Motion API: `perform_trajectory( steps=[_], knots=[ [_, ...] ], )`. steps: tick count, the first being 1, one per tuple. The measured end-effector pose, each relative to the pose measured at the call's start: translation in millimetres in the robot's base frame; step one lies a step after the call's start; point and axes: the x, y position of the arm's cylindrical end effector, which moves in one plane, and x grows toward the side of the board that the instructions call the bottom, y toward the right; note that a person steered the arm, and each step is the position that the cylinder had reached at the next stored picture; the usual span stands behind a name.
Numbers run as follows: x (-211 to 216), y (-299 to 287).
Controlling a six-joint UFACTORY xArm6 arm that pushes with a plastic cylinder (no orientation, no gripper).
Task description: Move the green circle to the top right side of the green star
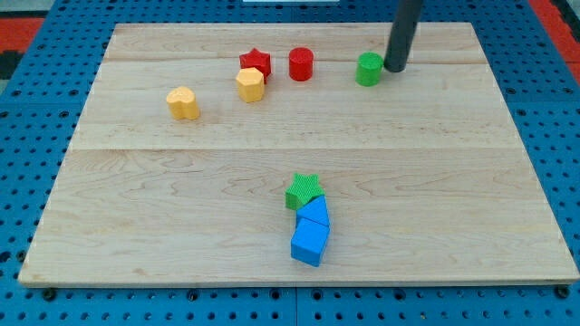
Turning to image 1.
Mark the red cylinder block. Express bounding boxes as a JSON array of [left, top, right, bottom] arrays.
[[288, 47, 314, 82]]

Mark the blue cube block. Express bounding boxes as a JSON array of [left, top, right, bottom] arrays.
[[291, 219, 330, 267]]

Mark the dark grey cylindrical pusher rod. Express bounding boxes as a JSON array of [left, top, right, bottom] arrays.
[[383, 0, 423, 72]]

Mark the yellow heart block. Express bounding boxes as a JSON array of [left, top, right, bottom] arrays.
[[166, 86, 200, 120]]

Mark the light wooden board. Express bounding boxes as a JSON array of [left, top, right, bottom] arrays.
[[19, 23, 579, 288]]

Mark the green star block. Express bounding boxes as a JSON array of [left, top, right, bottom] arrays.
[[285, 173, 324, 211]]

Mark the red star block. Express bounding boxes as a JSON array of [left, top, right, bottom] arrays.
[[239, 48, 272, 84]]

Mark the yellow hexagon block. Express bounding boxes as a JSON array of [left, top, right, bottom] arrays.
[[236, 67, 265, 103]]

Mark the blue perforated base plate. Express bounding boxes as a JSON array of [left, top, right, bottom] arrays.
[[1, 0, 579, 325]]

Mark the green cylinder block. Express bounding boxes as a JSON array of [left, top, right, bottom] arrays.
[[355, 52, 383, 87]]

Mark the blue triangle block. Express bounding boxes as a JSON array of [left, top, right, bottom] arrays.
[[295, 196, 330, 226]]

